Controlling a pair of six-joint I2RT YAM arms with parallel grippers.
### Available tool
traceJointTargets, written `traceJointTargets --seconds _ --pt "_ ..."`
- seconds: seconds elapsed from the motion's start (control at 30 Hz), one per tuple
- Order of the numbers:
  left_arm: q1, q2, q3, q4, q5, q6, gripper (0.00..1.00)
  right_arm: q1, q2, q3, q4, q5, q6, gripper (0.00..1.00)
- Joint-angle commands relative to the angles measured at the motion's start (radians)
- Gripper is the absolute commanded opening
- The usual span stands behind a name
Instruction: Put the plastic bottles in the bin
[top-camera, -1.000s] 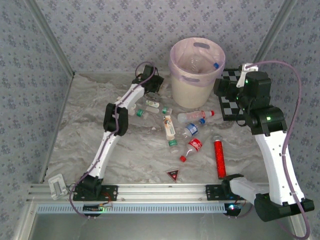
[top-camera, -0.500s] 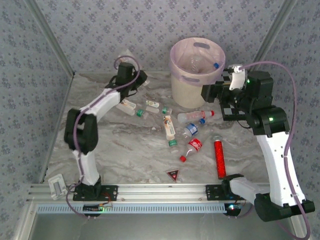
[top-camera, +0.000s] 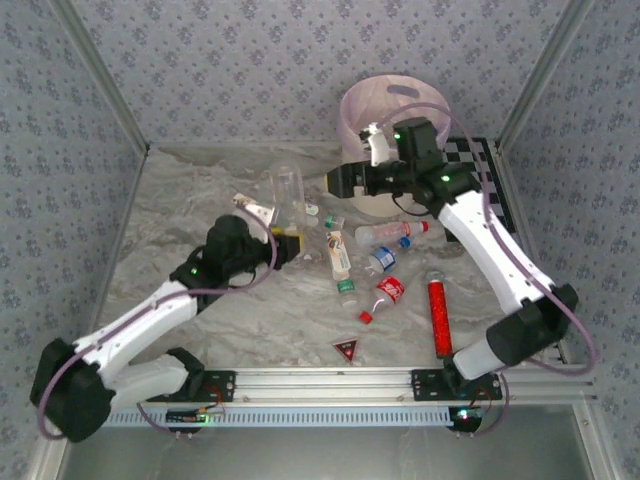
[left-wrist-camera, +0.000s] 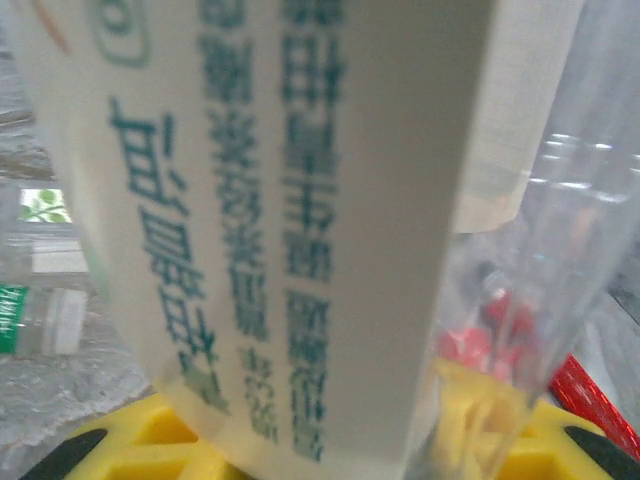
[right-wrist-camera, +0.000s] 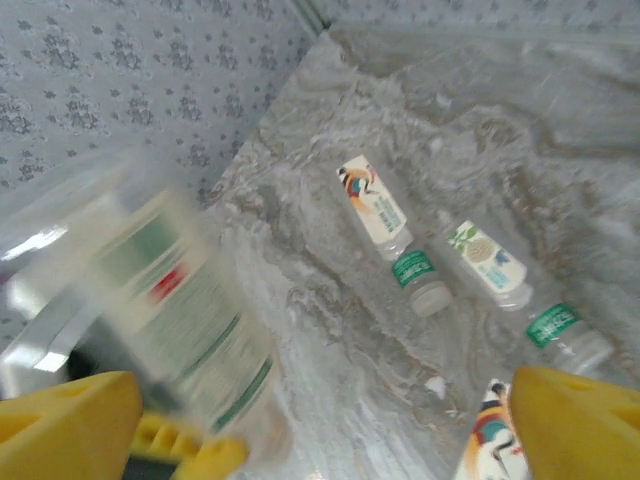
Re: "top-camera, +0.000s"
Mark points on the right circuit board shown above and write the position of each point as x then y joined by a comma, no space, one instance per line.
464,417

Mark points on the red cola label bottle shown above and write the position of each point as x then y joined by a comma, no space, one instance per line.
390,291

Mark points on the black white checkerboard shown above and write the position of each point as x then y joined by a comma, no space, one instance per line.
495,160

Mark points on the red black triangle sticker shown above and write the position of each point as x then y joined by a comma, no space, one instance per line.
346,349

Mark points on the long clear bottle red cap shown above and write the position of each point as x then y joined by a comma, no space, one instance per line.
390,232

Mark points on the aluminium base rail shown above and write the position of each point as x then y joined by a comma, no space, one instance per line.
325,385

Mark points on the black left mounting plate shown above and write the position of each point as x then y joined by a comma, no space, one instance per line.
220,387

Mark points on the large clear bottle green cap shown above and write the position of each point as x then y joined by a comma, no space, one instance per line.
288,195

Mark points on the circuit board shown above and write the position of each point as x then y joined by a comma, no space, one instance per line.
464,417
187,416

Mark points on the small clear vial green cap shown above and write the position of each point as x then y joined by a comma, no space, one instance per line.
331,220

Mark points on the clear bottle blue label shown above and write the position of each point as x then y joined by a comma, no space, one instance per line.
384,257

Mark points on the left circuit board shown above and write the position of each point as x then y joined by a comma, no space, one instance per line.
187,416

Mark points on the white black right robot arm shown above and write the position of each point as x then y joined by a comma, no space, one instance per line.
495,255

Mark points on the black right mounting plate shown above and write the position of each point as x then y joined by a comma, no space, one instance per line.
427,385

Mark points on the small bottle green label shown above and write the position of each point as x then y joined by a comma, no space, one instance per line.
346,290

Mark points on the clear bottle rainbow label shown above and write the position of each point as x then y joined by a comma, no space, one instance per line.
337,255

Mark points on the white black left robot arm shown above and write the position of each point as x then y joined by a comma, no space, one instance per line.
135,320

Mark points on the black mounting plate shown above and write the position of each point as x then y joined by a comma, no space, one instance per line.
220,387
427,385

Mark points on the small white printed packet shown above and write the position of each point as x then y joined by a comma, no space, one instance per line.
242,201

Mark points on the pink cream plastic bin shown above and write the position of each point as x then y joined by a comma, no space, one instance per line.
365,105

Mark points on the red glitter tube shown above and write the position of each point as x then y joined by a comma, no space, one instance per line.
438,315

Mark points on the aluminium right frame post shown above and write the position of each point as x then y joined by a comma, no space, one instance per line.
555,50

